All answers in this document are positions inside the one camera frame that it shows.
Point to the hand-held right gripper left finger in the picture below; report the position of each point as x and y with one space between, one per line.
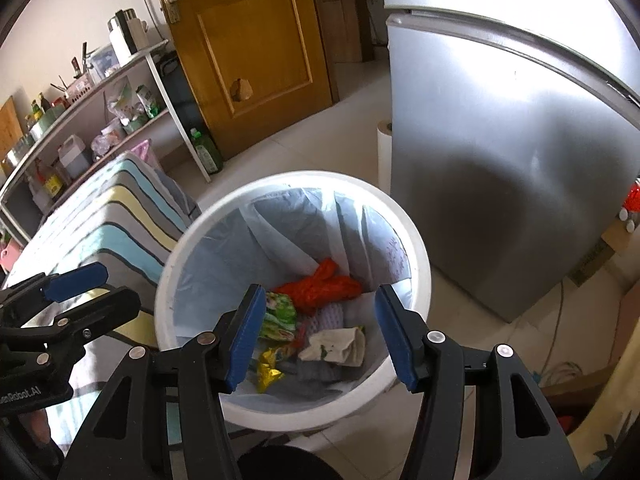
245 340

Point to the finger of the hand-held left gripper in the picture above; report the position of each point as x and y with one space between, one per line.
110 305
75 280

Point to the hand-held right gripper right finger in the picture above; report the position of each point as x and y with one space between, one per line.
395 345

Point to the yellow foil wrapper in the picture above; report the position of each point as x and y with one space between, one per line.
269 370

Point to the green snack packet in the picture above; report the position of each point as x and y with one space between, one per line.
279 315

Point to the paper wrapper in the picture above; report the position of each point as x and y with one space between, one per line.
332 346

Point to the large white foam net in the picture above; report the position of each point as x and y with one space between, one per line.
326 318

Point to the red plastic bag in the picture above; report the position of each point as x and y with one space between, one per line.
320 287

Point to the white trash bin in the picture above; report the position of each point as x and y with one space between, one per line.
190 240

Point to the person's left hand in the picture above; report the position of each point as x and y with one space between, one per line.
39 425

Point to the pink storage basket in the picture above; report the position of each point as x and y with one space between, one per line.
5 259

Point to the striped tablecloth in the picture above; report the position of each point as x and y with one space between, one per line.
110 210

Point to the yellow label oil bottle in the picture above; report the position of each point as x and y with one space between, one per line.
52 182

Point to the translucent bin liner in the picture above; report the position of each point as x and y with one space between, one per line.
280 230

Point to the white plastic jug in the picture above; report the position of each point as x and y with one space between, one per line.
75 157

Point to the crumpled translucent shelf bag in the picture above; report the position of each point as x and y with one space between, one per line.
107 141

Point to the pink plastic tray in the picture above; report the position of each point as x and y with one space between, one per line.
145 152

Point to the green pot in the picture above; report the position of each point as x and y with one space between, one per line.
54 119

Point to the wooden cutting board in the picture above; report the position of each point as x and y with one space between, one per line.
11 130

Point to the green bowl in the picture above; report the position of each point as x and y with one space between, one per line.
135 124

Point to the green dish soap bottle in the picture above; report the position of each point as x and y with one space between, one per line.
207 152

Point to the white plastic bag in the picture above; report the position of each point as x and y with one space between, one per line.
121 102

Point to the white paper roll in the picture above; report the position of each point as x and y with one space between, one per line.
385 155

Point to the pink utensil basket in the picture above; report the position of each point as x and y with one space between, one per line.
80 87

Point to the metal shelf rack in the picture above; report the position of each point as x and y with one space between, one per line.
160 95

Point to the black appliance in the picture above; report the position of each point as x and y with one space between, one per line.
175 90

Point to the clear plastic storage box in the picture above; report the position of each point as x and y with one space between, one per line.
106 62

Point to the cardboard box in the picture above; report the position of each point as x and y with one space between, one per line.
597 255

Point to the silver refrigerator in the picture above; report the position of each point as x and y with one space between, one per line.
500 135

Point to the yellow pineapple print cloth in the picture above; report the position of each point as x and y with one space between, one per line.
610 440

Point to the white electric kettle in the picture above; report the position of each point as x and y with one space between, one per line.
125 35

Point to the red shiny bag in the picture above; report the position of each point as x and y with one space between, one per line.
632 197

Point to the wooden door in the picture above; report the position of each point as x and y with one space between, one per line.
250 60

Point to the dark wooden doorframe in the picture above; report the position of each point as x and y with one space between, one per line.
345 10

